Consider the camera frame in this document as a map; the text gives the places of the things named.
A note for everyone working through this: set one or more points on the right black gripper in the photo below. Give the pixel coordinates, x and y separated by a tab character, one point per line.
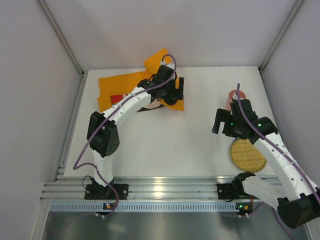
222	120

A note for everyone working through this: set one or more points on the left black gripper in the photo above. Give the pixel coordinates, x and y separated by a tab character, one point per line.
178	88

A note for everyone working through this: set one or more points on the pink plastic cup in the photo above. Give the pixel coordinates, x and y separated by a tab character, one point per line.
232	96

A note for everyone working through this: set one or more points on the orange Mickey Mouse placemat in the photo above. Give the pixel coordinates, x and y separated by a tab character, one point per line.
113	89

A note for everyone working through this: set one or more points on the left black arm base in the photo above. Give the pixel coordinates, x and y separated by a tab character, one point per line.
95	191

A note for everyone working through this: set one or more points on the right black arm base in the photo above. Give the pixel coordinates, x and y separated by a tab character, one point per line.
231	191

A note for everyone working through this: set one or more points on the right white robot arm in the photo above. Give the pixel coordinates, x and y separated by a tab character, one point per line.
299	203

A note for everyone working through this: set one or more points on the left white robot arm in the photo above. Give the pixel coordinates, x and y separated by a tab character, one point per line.
103	129

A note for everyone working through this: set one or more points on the yellow round plate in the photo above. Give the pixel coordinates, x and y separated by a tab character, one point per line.
246	157

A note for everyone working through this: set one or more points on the perforated grey cable duct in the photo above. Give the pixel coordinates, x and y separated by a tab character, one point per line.
148	207

